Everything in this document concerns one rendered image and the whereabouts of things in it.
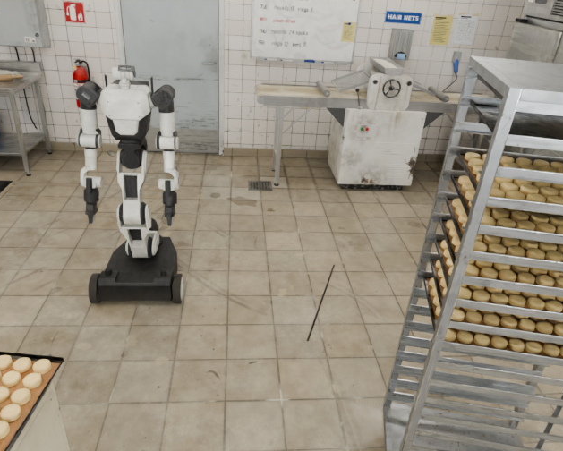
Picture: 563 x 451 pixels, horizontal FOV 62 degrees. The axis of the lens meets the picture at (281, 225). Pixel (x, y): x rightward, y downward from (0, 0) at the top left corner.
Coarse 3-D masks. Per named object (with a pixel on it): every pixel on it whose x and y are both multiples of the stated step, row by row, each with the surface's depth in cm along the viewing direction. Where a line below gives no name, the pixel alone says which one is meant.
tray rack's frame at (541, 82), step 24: (480, 72) 141; (504, 72) 131; (528, 72) 134; (552, 72) 136; (528, 96) 114; (552, 96) 113; (528, 384) 215; (384, 408) 233; (408, 408) 234; (384, 432) 224; (456, 432) 223; (480, 432) 224
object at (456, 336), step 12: (432, 288) 184; (432, 300) 181; (456, 336) 163; (468, 336) 161; (480, 336) 161; (492, 336) 162; (504, 336) 165; (504, 348) 159; (516, 348) 158; (528, 348) 158; (540, 348) 158; (552, 348) 158
